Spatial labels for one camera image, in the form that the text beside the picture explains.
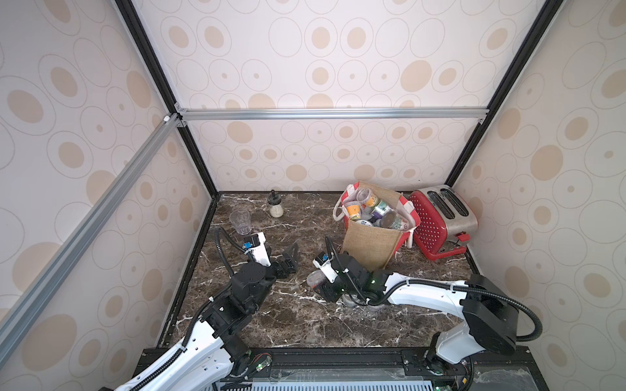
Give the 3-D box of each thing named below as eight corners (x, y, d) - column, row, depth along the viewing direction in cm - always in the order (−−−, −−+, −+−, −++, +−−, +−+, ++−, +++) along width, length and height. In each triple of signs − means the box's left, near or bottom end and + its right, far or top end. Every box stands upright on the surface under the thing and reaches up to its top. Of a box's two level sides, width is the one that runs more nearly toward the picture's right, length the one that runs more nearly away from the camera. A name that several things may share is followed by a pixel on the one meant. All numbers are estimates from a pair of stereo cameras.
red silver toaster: (424, 262, 98) (443, 235, 84) (402, 218, 113) (414, 188, 98) (463, 256, 100) (488, 228, 85) (436, 213, 115) (453, 183, 100)
